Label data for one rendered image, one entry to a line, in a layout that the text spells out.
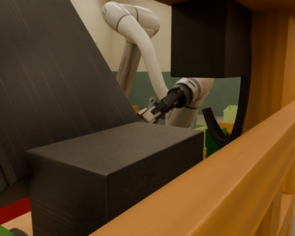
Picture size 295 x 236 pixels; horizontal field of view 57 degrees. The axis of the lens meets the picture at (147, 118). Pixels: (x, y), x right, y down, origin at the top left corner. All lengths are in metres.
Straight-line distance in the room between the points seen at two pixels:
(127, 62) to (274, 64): 0.92
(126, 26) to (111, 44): 8.50
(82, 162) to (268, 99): 0.49
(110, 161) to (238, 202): 0.20
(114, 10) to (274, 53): 0.82
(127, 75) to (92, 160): 1.14
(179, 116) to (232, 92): 6.90
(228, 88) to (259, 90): 7.23
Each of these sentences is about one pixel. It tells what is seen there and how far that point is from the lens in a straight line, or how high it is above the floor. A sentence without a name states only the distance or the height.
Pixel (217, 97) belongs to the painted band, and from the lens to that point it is 8.06.
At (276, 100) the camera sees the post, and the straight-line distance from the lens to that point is 0.72.
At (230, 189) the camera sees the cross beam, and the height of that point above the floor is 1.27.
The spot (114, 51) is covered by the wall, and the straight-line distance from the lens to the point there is 9.68.
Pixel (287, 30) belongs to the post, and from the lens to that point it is 0.72.
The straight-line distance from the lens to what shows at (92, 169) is 0.37.
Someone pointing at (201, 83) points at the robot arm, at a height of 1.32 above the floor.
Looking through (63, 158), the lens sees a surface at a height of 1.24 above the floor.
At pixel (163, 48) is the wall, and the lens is 8.68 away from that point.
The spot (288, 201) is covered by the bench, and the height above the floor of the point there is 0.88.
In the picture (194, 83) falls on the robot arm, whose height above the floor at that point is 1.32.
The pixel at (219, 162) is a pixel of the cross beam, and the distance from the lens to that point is 0.29.
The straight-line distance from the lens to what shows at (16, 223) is 0.99.
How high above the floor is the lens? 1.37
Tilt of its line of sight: 10 degrees down
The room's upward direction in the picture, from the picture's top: straight up
